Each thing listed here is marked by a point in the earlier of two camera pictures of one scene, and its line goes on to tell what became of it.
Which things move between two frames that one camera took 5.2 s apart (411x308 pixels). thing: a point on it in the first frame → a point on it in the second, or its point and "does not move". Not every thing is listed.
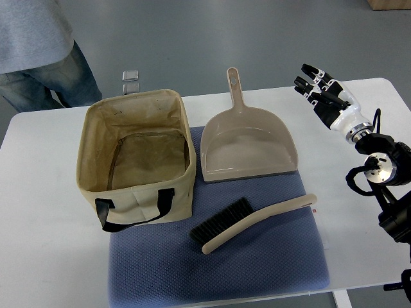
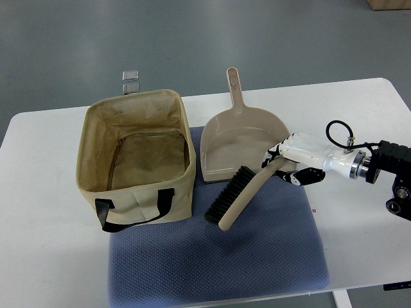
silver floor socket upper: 130,76 does not move
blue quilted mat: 159,264 does not move
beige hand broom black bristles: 238,215 → 241,188
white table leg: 342,299 does not move
